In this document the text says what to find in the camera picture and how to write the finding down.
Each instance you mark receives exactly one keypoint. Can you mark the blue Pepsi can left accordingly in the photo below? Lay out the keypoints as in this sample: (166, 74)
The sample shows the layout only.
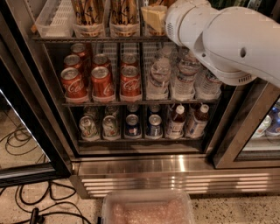
(132, 128)

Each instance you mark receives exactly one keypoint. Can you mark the blue Pepsi can right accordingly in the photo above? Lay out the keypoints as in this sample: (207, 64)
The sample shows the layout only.
(154, 126)

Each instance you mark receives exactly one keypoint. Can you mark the tea bottle right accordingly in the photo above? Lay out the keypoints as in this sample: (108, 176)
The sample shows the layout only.
(197, 122)

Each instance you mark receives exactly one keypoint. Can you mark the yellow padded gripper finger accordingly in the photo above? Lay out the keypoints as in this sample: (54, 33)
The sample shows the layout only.
(154, 18)

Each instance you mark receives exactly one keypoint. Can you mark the right glass fridge door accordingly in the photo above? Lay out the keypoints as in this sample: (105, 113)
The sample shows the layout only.
(246, 144)

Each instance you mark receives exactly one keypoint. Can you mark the second row left cola can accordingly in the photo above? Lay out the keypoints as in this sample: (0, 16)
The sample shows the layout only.
(74, 61)

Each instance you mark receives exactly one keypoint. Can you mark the orange can left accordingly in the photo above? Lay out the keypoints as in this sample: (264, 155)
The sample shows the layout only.
(88, 12)

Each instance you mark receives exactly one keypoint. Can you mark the clear plastic bin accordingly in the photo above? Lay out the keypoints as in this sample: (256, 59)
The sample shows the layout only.
(147, 207)

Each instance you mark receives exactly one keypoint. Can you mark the green soda can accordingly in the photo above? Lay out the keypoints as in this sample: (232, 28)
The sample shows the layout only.
(110, 126)
(88, 128)

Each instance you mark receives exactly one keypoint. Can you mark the blue pepsi can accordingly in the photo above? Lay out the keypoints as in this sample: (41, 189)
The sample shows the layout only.
(132, 128)
(154, 126)

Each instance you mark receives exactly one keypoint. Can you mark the tea bottle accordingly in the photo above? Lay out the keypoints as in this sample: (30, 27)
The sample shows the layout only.
(197, 122)
(176, 122)

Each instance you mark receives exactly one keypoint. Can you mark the blue can behind right door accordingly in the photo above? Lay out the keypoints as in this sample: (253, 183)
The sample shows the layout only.
(274, 129)

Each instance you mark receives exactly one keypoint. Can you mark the orange can middle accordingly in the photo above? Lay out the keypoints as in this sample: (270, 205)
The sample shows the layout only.
(123, 12)

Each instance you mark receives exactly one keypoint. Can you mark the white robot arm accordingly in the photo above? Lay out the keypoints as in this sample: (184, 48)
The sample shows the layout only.
(236, 44)

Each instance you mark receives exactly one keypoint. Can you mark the front left Coca-Cola can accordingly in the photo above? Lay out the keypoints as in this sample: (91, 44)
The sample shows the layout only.
(73, 83)

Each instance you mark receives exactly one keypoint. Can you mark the open glass fridge door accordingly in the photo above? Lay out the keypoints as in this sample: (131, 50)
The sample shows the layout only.
(18, 88)

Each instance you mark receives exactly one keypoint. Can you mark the back left cola can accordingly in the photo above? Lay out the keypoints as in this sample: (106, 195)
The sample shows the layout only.
(80, 50)

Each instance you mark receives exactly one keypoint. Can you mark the steel fridge base grille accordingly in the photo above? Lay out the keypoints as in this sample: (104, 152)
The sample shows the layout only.
(95, 177)

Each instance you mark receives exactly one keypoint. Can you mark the second row right cola can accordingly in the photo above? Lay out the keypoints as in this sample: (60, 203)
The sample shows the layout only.
(129, 59)

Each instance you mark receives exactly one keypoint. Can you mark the second row cola can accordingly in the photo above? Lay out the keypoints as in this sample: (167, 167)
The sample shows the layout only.
(129, 59)
(74, 61)
(101, 60)

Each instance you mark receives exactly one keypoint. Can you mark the coca-cola can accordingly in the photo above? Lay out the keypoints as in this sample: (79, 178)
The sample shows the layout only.
(73, 83)
(130, 81)
(102, 82)

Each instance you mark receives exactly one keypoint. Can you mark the front right Coca-Cola can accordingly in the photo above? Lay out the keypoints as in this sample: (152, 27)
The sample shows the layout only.
(130, 81)

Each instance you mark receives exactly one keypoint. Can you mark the front middle Coca-Cola can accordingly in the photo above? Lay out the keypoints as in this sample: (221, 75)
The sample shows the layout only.
(102, 82)

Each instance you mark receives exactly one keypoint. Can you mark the front middle water bottle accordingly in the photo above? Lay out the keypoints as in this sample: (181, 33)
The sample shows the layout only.
(183, 84)

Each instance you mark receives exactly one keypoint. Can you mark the green soda can right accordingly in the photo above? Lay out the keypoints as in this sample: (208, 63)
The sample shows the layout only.
(110, 126)

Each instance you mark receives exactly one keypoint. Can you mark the green soda can left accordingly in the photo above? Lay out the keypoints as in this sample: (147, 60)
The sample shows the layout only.
(88, 128)

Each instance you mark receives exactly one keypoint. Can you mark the empty white shelf tray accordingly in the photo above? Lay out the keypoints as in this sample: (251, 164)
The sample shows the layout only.
(56, 19)

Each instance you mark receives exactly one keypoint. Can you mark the second row middle cola can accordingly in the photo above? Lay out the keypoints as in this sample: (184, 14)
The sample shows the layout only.
(101, 60)

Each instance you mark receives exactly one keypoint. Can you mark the tea bottle left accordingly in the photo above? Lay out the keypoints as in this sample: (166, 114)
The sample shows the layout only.
(176, 122)

